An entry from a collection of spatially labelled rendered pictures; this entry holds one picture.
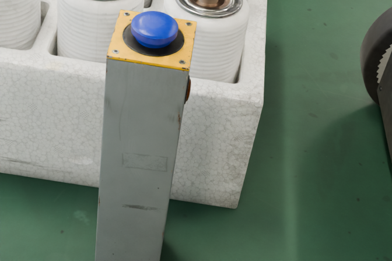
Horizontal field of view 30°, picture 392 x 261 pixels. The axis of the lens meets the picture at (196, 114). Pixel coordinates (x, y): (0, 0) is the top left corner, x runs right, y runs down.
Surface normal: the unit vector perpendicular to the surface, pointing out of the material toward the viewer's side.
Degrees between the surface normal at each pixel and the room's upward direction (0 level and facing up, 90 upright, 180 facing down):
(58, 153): 90
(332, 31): 0
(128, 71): 90
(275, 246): 0
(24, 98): 90
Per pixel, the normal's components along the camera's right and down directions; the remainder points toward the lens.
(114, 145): -0.09, 0.66
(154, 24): 0.13, -0.74
